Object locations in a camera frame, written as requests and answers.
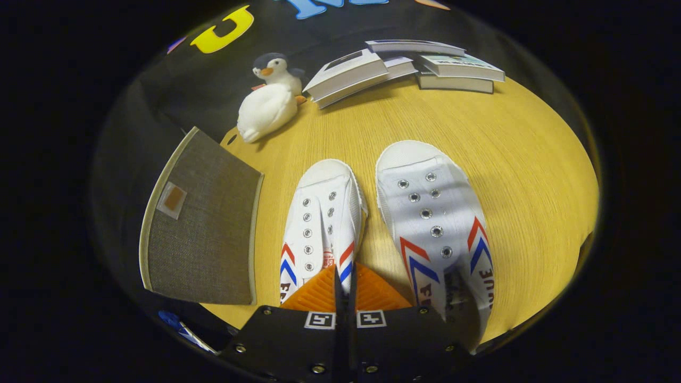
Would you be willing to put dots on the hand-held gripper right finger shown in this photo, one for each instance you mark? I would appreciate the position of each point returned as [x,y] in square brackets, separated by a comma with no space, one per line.
[404,343]

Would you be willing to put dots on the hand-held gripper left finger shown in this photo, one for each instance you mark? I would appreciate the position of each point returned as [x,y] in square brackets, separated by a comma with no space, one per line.
[287,340]

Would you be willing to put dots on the white striped canvas shoe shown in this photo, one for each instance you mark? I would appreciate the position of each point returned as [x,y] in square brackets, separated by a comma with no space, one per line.
[324,213]
[431,213]

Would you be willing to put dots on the grey fabric storage box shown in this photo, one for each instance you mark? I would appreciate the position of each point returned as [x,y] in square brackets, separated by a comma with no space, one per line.
[207,229]

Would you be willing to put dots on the blue and white object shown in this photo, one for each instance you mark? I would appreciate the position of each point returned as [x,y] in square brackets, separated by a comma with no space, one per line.
[183,330]

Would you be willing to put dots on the white penguin plush toy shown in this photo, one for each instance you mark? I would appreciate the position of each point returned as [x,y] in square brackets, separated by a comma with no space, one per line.
[266,109]

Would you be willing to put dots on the grey cover book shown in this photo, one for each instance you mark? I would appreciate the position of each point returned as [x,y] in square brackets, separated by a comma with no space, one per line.
[452,85]

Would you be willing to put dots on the plain white book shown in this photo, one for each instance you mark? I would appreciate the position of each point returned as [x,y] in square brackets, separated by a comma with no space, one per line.
[399,66]

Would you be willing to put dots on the pale green cover book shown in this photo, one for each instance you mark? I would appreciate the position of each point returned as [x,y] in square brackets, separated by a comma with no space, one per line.
[463,66]

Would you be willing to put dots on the blue cover book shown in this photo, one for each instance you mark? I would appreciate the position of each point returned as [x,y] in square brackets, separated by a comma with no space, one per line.
[415,47]

